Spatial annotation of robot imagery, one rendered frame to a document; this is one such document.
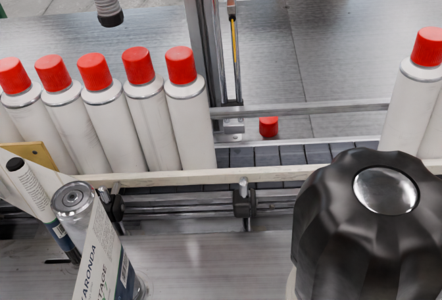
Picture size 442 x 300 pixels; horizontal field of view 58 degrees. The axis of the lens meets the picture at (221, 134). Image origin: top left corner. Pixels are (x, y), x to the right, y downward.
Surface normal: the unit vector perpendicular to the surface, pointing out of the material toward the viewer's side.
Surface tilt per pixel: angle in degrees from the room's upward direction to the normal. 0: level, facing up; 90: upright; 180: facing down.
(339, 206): 9
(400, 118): 90
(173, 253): 0
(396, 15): 0
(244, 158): 0
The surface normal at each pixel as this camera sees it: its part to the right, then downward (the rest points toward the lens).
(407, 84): -0.76, 0.50
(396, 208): -0.08, -0.70
